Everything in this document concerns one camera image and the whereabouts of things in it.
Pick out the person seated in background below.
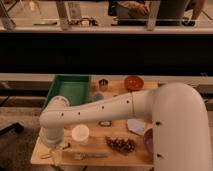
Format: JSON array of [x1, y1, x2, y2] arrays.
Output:
[[108, 0, 206, 26]]

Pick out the metal fork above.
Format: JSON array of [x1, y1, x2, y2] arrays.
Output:
[[74, 153, 108, 160]]

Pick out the purple bowl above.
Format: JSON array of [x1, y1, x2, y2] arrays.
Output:
[[143, 129, 153, 155]]

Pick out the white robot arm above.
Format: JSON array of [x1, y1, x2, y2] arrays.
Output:
[[40, 83, 213, 171]]

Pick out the light blue cloth piece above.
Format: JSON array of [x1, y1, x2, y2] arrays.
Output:
[[127, 119, 146, 135]]

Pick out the blue plastic cup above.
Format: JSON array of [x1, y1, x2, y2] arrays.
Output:
[[92, 93, 104, 102]]

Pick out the green plastic tray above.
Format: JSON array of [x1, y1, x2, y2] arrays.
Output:
[[42, 75, 91, 110]]

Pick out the bunch of dark grapes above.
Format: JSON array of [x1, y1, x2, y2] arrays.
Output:
[[105, 137, 136, 155]]

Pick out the white paper cup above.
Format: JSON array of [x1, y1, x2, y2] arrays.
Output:
[[71, 124, 90, 145]]

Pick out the small metal cup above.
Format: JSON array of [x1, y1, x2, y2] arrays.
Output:
[[98, 79, 108, 91]]

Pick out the red bowl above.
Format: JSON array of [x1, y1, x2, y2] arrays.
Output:
[[124, 76, 144, 91]]

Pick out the wooden table board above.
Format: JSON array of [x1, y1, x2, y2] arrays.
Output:
[[31, 81, 153, 168]]

